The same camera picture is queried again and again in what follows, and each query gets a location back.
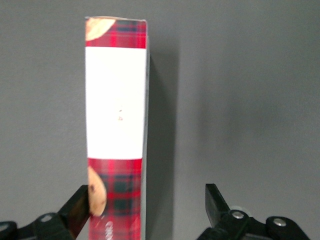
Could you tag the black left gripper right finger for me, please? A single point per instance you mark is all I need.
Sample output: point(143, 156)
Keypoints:
point(232, 227)

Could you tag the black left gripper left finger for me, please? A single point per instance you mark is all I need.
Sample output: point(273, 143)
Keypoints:
point(50, 227)

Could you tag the red plaid cookie box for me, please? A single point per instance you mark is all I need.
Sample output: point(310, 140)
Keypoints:
point(115, 100)

